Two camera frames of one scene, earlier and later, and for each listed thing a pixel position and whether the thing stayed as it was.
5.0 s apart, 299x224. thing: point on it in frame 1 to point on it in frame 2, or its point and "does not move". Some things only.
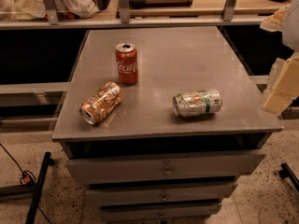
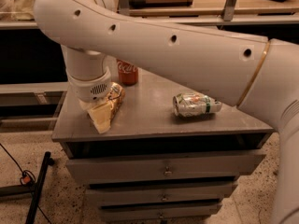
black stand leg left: x=11 y=190 does not move
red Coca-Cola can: x=127 y=63 does not move
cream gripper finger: x=276 y=21 to x=91 y=91
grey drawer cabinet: x=143 y=163 does not move
